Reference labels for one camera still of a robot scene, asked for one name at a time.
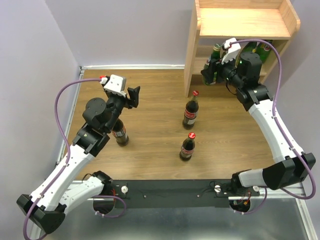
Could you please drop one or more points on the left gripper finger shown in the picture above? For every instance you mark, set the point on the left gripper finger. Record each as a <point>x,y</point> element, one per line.
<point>106,92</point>
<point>133,96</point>

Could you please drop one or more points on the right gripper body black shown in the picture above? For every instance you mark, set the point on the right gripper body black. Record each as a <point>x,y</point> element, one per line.
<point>227,71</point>

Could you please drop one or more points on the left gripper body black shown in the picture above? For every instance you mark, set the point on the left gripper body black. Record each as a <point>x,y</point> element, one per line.
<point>119,104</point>

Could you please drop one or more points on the green bottle yellow label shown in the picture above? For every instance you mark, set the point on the green bottle yellow label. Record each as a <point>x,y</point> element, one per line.
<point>250,47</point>

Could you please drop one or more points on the green bottle red-blue label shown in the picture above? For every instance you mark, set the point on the green bottle red-blue label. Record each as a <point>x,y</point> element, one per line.
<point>263,50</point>

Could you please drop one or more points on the cola bottle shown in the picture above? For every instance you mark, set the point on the cola bottle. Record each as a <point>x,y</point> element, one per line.
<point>187,147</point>
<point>191,111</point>
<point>120,133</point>

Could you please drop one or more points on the green bottle red-white label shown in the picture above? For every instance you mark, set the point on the green bottle red-white label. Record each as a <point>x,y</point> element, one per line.
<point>224,51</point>

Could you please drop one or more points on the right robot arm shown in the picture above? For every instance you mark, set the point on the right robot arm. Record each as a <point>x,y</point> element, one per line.
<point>291,163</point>

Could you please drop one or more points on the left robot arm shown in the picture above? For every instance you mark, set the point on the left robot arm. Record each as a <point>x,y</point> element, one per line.
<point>48,205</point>

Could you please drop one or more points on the wooden two-tier shelf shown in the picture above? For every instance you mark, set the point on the wooden two-tier shelf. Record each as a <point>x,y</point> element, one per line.
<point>274,20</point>

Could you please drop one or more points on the cola bottle front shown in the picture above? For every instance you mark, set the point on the cola bottle front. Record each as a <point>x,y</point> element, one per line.
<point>187,147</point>

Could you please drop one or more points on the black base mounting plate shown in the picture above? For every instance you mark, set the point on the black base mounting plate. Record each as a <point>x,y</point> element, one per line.
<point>183,193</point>

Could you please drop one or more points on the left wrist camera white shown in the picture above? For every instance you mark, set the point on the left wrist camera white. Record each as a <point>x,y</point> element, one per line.
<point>116,85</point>

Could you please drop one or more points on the aluminium frame rail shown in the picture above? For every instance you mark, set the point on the aluminium frame rail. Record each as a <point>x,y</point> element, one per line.
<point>153,130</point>

